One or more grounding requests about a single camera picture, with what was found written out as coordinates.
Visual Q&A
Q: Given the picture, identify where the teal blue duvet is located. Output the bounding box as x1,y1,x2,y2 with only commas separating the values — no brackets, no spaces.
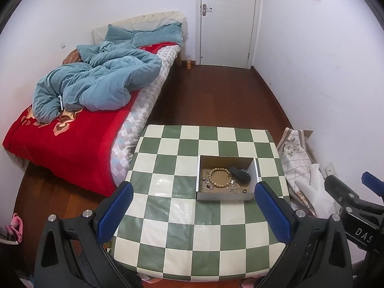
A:
32,21,184,124

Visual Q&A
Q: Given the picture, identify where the white cardboard box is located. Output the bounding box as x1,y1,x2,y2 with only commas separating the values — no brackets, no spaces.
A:
196,155,260,202

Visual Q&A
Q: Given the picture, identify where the pink slipper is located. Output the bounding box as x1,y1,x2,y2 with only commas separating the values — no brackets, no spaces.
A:
6,213,24,243

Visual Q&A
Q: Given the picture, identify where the green white checkered tablecloth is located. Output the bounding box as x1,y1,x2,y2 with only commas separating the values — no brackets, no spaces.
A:
111,125,288,282

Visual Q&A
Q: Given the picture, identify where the white power strip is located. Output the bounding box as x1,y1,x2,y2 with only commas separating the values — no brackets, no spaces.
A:
324,162,338,177

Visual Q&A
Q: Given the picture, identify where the floral folded bedding bag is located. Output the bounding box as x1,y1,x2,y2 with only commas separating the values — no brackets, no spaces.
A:
277,127,316,216

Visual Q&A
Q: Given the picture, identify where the thin silver chain necklace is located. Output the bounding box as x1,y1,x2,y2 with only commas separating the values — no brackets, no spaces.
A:
201,170,214,191

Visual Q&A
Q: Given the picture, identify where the small bottle by door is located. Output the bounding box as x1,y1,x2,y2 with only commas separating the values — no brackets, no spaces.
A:
186,55,193,70

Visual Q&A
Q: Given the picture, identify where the white door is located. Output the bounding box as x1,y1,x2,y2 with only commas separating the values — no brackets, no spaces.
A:
197,0,260,69

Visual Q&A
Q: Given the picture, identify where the red patterned blanket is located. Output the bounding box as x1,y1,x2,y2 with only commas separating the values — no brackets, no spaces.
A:
3,42,177,196

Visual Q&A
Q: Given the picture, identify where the wooden bead bracelet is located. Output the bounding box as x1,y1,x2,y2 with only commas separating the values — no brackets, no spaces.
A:
208,167,235,189

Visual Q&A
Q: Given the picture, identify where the black bangle bracelet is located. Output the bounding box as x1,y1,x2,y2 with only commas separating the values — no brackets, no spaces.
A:
228,166,252,184

